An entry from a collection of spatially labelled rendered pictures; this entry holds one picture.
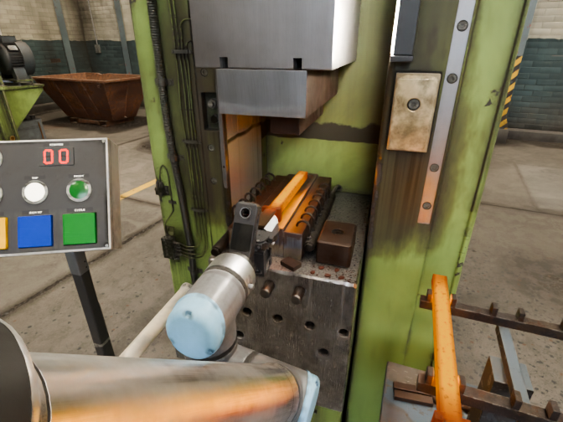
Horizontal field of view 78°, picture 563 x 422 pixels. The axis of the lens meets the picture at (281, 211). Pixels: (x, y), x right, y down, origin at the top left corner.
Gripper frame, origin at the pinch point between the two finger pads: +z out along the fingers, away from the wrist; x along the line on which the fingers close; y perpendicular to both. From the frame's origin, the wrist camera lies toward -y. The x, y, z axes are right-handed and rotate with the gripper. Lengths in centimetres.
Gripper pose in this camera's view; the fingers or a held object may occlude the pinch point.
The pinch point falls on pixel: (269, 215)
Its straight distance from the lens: 82.6
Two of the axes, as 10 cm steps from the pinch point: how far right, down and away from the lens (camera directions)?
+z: 2.9, -4.3, 8.5
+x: 9.6, 1.3, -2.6
